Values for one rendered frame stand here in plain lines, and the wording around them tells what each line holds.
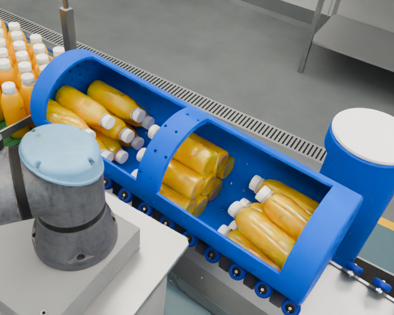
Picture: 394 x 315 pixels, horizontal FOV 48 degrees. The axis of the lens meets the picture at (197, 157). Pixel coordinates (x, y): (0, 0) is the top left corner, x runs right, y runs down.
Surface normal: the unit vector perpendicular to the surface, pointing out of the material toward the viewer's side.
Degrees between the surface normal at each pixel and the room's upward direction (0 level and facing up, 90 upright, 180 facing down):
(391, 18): 90
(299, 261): 62
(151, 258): 0
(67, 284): 0
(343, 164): 90
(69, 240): 72
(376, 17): 90
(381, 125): 0
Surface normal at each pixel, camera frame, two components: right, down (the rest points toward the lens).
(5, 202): 0.36, 0.34
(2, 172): 0.24, -0.33
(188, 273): -0.53, 0.24
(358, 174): -0.47, 0.58
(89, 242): 0.55, 0.36
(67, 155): 0.21, -0.74
